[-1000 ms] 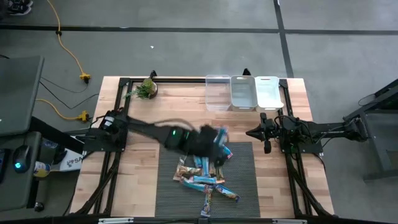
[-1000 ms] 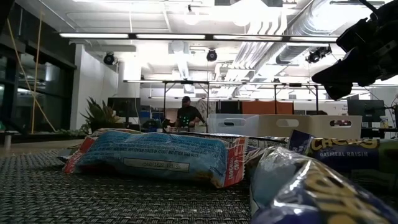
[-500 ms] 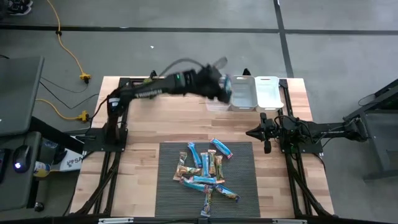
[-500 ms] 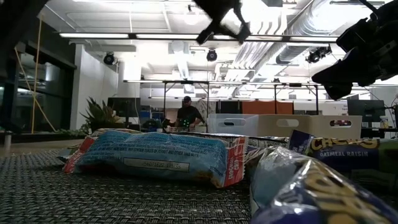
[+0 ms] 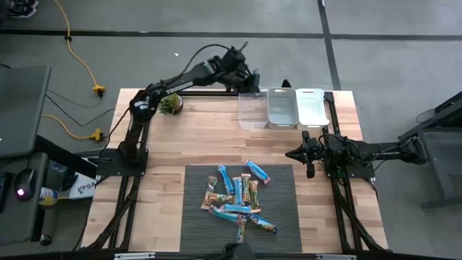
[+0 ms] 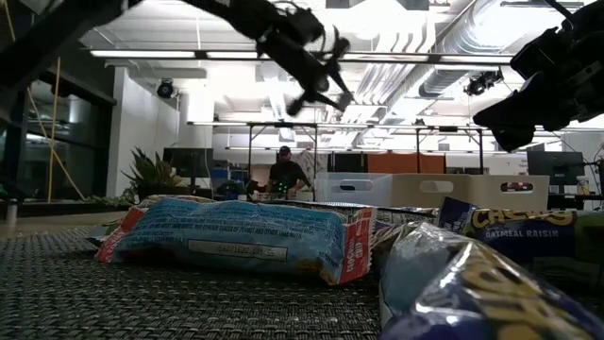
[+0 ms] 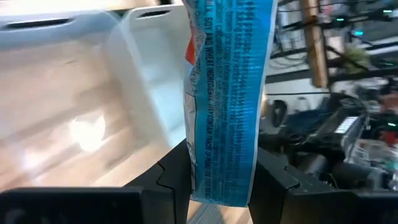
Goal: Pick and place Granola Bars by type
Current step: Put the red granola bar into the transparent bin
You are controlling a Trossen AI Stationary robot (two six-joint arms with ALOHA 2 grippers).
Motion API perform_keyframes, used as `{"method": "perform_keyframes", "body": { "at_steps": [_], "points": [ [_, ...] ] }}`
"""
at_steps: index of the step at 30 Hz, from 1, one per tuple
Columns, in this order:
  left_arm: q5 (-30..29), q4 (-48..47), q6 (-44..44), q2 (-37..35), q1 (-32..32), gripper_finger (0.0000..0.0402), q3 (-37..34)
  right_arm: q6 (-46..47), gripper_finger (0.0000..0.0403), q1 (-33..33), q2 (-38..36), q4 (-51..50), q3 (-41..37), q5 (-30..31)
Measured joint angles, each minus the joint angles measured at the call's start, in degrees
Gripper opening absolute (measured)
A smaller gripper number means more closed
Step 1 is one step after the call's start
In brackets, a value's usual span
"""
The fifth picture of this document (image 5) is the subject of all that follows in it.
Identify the potted succulent plant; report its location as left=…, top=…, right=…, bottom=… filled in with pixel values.
left=157, top=92, right=184, bottom=116

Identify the green chewy granola bar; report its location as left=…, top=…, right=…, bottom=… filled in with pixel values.
left=240, top=173, right=252, bottom=204
left=206, top=175, right=218, bottom=196
left=200, top=192, right=235, bottom=211
left=249, top=180, right=261, bottom=211

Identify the person's shoe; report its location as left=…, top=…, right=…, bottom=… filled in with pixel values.
left=7, top=0, right=39, bottom=19

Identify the silver metal bracket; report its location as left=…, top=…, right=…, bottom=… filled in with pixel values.
left=316, top=253, right=357, bottom=260
left=114, top=252, right=156, bottom=260

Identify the black computer mouse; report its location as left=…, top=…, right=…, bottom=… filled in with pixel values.
left=13, top=168, right=37, bottom=202

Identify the middle clear plastic bin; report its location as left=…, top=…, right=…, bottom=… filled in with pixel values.
left=266, top=87, right=300, bottom=131

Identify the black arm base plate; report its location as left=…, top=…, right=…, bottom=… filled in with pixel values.
left=324, top=158, right=376, bottom=180
left=96, top=148, right=149, bottom=177

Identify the grey woven placemat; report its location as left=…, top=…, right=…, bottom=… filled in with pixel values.
left=179, top=164, right=303, bottom=254

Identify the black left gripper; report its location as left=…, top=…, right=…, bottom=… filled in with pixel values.
left=226, top=63, right=261, bottom=93

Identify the white plastic bin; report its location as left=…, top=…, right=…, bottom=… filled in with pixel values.
left=295, top=87, right=331, bottom=131

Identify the grey desk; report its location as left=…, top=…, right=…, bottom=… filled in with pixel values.
left=0, top=151, right=50, bottom=246

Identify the plastic bottle yellow label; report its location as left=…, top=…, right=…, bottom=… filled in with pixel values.
left=38, top=186, right=61, bottom=207

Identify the white printed box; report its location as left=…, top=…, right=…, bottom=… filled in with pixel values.
left=67, top=172, right=98, bottom=201

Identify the dark grey monitor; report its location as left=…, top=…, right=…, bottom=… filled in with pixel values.
left=0, top=64, right=52, bottom=160

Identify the yellow extension cable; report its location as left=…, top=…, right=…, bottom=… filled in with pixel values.
left=53, top=0, right=106, bottom=95
left=41, top=114, right=105, bottom=142

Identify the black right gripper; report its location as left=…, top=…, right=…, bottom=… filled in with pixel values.
left=285, top=130, right=326, bottom=180

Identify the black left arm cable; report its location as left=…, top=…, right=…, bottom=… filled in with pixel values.
left=183, top=42, right=250, bottom=75

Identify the black floor cable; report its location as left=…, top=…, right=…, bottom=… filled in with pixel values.
left=45, top=89, right=117, bottom=128

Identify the clear plastic bin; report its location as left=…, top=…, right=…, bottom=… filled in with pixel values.
left=266, top=87, right=300, bottom=131
left=237, top=87, right=270, bottom=130

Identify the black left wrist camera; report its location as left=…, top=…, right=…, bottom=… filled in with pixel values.
left=222, top=46, right=248, bottom=72

